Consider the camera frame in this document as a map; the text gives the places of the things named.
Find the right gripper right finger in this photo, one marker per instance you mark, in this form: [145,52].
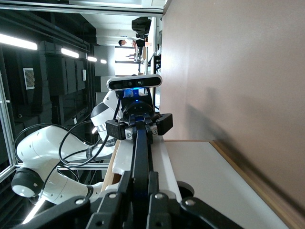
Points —
[181,214]

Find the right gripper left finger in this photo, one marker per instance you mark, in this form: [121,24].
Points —
[95,214]

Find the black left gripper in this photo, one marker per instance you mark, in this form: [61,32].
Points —
[139,109]

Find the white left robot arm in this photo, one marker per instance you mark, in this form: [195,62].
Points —
[43,148]

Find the light wooden drawer cabinet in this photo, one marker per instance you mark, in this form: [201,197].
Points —
[108,181]

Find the ceiling light strip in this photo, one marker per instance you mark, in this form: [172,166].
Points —
[70,53]
[92,59]
[19,42]
[103,61]

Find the person in white shirt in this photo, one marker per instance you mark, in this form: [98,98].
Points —
[128,41]

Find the person in black clothes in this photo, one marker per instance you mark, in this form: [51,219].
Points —
[141,26]

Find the brown table cover sheet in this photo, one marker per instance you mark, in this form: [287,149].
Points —
[238,71]

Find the checkerboard calibration board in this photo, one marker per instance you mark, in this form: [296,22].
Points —
[29,78]

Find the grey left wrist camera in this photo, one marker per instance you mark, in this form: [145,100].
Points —
[134,83]

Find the white wall switch panel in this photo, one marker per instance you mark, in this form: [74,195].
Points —
[84,75]

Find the aluminium cell frame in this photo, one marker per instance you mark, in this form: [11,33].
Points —
[95,12]

